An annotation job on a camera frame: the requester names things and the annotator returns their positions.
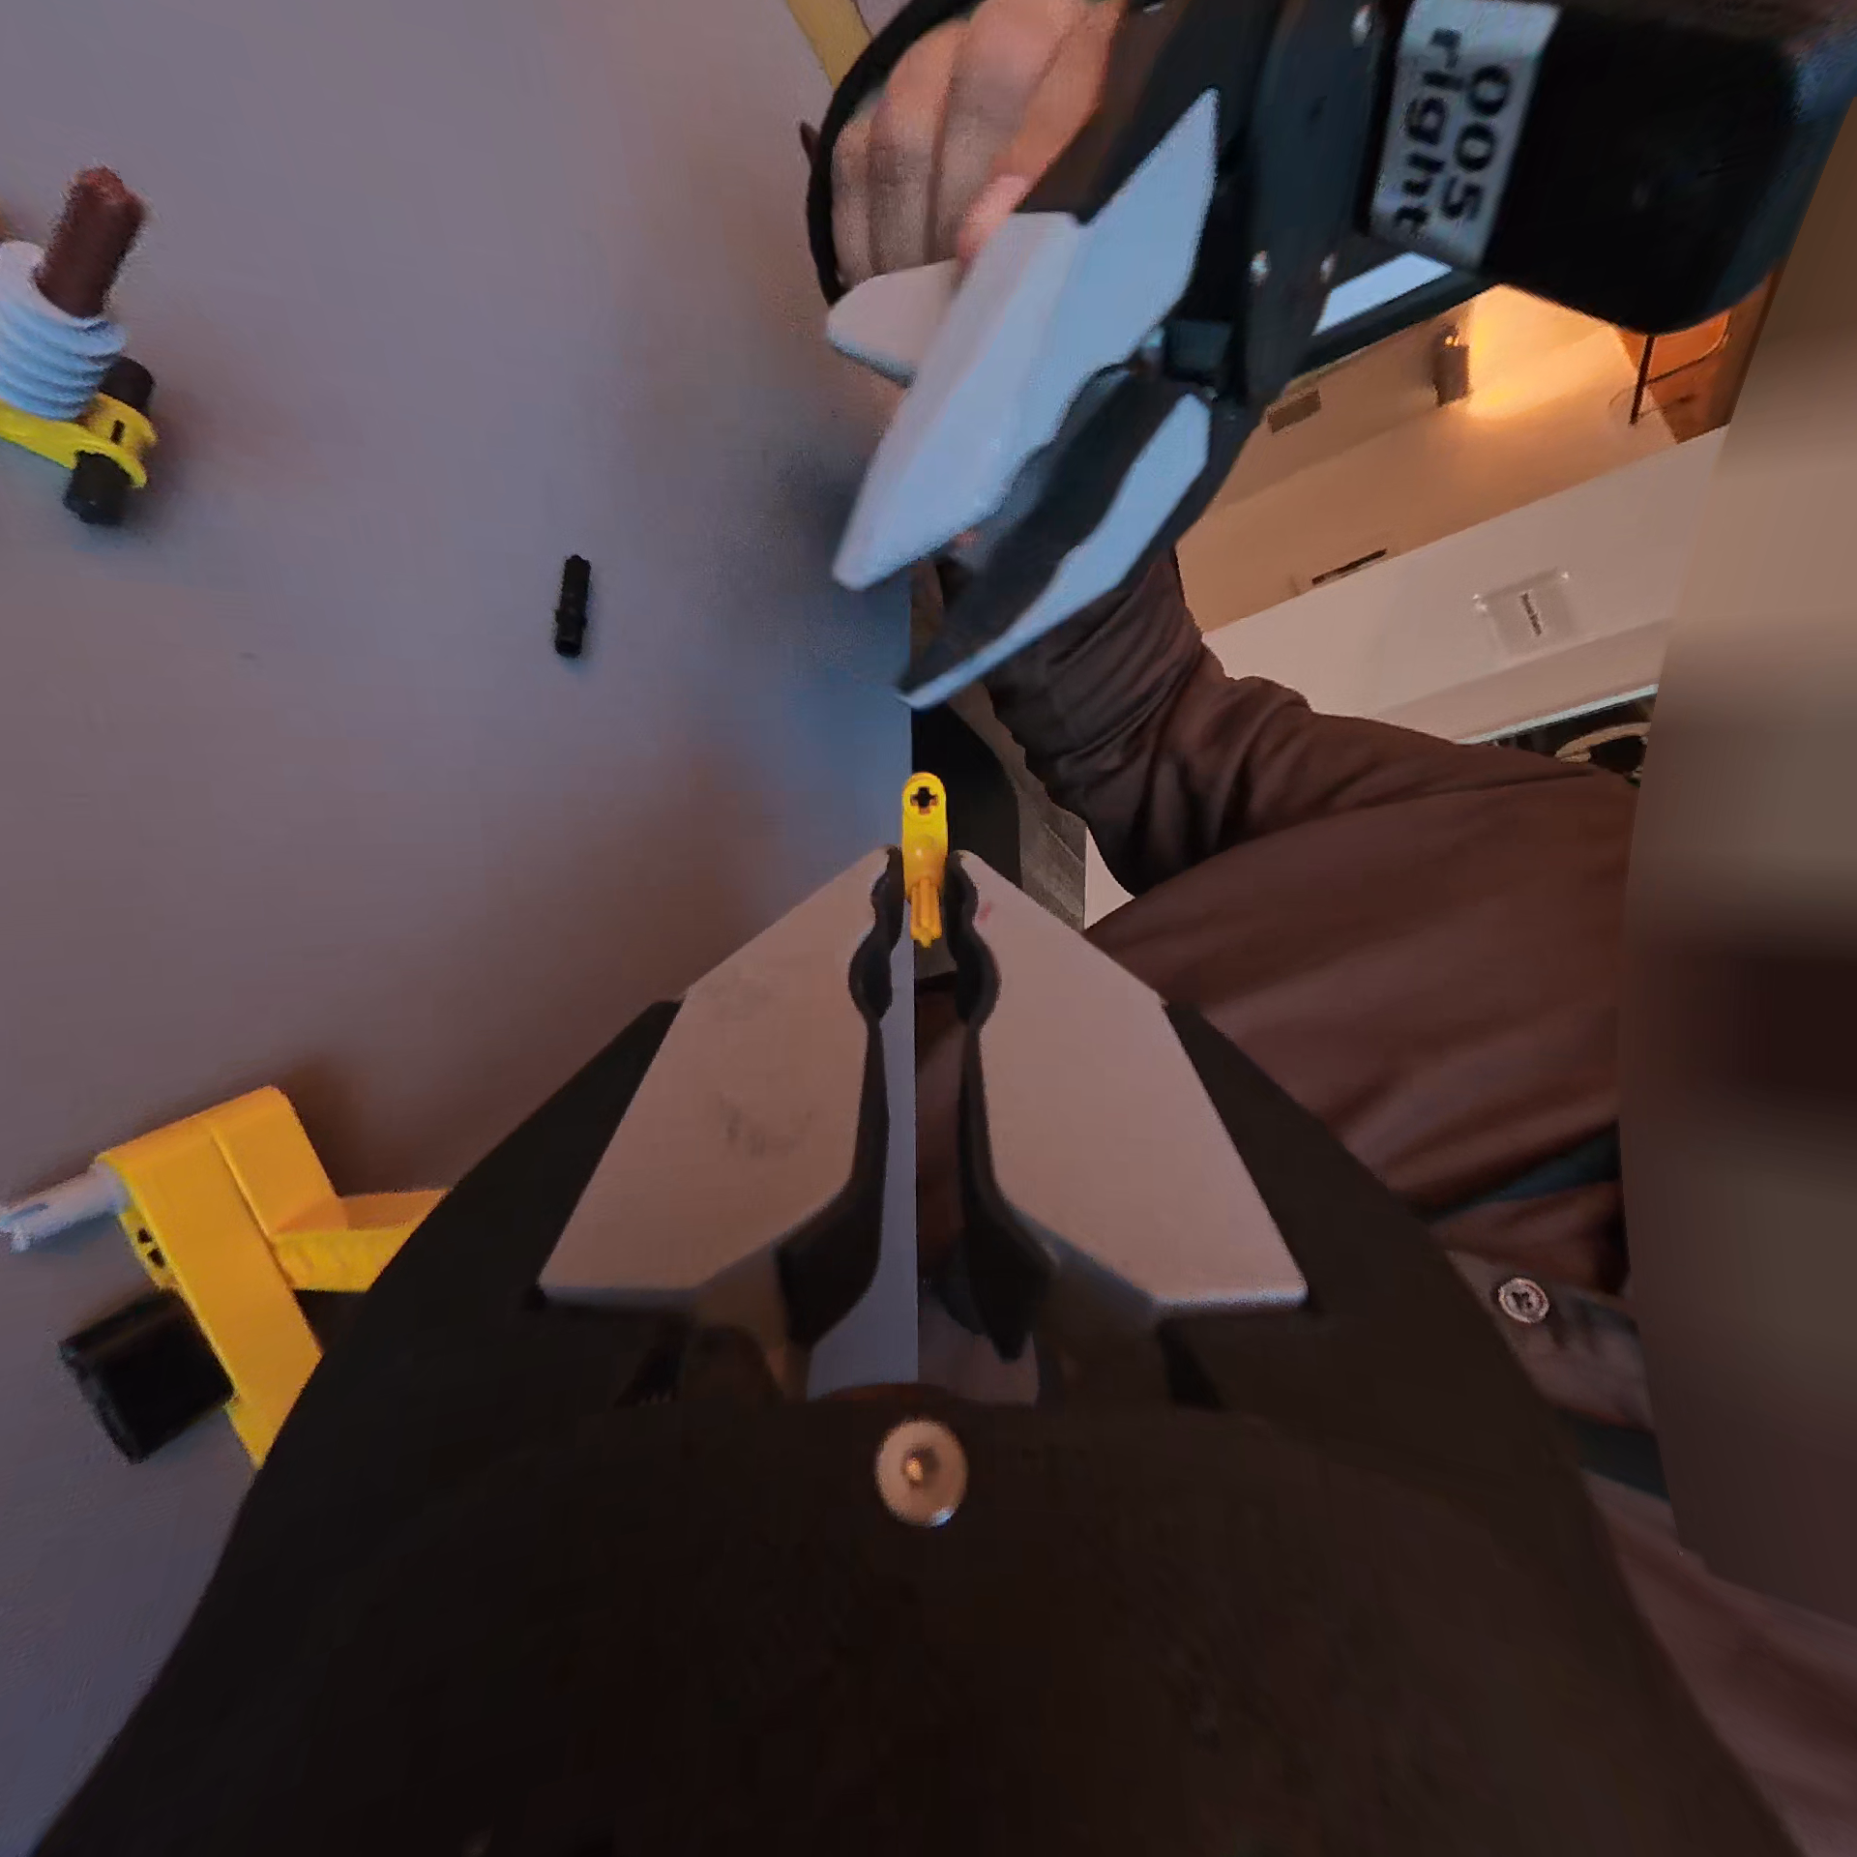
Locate yellow lego rod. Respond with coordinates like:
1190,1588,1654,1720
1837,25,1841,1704
785,0,877,95

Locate person's right forearm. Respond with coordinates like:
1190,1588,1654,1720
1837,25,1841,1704
933,553,1643,938

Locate large yellow lego assembly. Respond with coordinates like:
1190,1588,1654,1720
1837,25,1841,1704
0,1086,448,1466

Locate person's right hand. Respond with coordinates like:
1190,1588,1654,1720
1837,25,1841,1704
832,0,1126,282

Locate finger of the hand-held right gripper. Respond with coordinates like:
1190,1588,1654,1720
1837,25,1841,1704
832,90,1224,591
893,395,1217,707

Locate white counter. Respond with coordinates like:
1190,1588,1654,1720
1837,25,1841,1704
1179,427,1732,743

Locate small yellow lego connector piece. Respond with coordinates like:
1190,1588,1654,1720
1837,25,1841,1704
901,770,954,951

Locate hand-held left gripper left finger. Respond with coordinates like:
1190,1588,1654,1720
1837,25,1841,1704
536,851,910,1396

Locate person's brown clothing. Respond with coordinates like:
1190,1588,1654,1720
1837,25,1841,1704
916,855,1857,1857

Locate lego assembly with grey spring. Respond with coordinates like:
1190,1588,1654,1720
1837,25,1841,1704
0,168,160,528

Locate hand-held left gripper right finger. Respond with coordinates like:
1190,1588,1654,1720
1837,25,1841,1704
937,851,1308,1409

